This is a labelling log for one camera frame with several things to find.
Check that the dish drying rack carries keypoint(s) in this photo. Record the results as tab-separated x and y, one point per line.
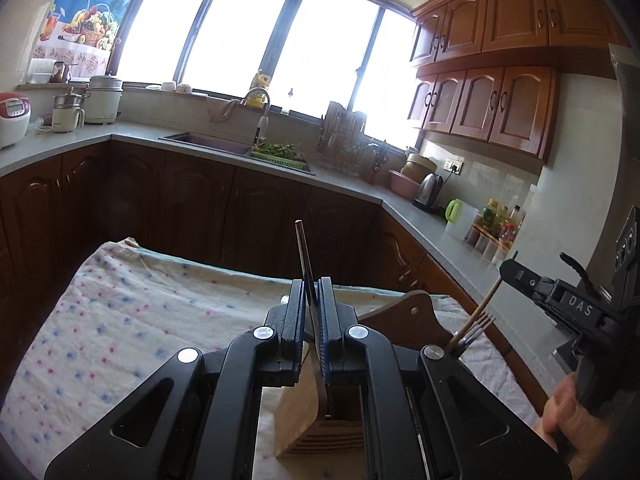
344	147

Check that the white green pitcher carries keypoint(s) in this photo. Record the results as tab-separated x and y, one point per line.
459	218

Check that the yellow bottle on sill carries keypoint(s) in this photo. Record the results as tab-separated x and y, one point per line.
256	97

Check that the wall cabinets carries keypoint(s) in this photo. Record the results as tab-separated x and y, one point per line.
490	70

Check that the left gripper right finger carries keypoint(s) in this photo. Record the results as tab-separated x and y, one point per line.
424	414

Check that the small dark fork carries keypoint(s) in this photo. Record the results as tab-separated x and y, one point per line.
477	328

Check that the wooden chopstick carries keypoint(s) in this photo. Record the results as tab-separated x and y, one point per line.
473	319

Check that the range hood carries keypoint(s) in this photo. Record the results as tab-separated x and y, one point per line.
627	72

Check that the green vegetable basket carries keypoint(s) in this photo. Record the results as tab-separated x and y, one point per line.
280	154

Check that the white blender jug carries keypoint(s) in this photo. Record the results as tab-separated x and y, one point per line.
67	113

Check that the chrome kitchen faucet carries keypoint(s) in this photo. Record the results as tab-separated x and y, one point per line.
263	121

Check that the steel electric kettle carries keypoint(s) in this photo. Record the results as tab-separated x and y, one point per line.
428	192

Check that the red white rice cooker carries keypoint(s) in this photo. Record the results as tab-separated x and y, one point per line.
14	118

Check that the fruit beach poster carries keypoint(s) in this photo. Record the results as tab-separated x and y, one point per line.
81	33

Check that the right hand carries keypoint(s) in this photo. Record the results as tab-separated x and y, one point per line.
563	414

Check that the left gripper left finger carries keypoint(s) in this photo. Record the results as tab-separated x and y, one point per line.
196	417

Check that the wooden utensil holder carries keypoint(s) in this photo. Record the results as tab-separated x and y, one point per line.
315	418

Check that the white steamer pot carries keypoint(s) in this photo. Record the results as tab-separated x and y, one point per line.
102	98

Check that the metal chopstick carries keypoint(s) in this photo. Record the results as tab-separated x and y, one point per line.
311	322

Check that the pink basin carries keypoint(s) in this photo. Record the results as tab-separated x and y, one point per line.
403	186

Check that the condiment bottles rack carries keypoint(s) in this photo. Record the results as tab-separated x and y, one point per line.
494	231

